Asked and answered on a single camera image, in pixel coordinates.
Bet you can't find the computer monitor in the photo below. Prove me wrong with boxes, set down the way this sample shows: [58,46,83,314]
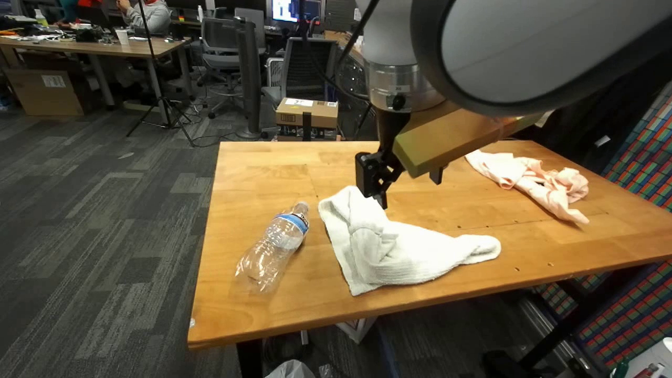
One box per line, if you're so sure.
[270,0,322,23]

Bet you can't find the background wooden desk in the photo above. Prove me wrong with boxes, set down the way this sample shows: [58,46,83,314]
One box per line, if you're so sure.
[0,36,191,126]

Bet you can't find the small wooden stool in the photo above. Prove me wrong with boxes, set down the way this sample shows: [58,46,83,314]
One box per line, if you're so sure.
[274,96,337,141]

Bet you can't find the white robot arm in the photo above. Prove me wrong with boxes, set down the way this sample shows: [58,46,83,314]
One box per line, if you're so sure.
[354,0,672,202]

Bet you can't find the black tripod stand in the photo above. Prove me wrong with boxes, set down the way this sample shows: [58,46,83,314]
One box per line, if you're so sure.
[124,0,200,147]

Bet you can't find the cardboard box under desk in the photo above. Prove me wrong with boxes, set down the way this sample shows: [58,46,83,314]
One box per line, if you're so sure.
[5,69,83,118]

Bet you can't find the clear plastic water bottle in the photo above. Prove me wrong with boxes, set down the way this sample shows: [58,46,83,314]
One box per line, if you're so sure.
[234,202,308,293]

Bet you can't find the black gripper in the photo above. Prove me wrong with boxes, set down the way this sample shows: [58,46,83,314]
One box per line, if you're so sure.
[354,110,410,210]

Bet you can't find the pink crumpled cloth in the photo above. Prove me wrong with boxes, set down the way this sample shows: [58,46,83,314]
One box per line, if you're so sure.
[464,148,590,224]

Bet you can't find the seated person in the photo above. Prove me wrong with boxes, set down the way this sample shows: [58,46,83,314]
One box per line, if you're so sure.
[117,0,169,38]

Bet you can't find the black office chair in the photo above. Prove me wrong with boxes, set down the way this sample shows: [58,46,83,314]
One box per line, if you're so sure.
[284,38,333,101]

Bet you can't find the white towel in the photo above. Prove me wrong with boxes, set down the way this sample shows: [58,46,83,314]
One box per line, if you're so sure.
[319,185,501,296]

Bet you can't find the wooden work table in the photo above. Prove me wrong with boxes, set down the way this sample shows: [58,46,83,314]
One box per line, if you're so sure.
[187,141,672,348]

